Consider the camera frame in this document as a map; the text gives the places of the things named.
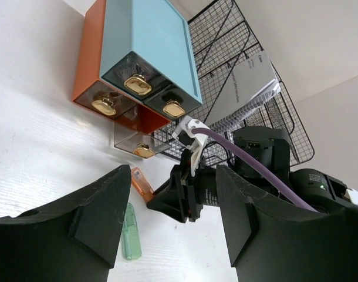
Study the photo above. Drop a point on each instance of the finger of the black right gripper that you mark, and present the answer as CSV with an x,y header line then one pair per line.
x,y
176,198

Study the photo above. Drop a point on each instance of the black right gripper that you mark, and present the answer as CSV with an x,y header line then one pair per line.
x,y
247,158

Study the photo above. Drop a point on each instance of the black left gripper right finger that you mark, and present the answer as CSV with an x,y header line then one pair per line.
x,y
287,242

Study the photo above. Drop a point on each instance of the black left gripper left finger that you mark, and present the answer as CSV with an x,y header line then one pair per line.
x,y
73,238

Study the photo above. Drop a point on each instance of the orange highlighter marker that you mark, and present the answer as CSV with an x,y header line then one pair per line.
x,y
141,184

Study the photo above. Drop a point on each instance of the green highlighter marker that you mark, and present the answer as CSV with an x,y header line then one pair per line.
x,y
130,235

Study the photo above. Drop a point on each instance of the white Canon paper booklet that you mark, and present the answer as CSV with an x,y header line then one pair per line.
x,y
250,85

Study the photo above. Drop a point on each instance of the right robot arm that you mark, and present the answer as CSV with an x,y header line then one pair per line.
x,y
265,164

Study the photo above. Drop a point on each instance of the teal wooden drawer box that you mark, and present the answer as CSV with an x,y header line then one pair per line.
x,y
143,50

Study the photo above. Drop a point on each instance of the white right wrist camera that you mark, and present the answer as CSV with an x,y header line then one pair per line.
x,y
194,142

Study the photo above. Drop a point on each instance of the black wire mesh organizer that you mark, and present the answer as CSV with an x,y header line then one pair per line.
x,y
221,39

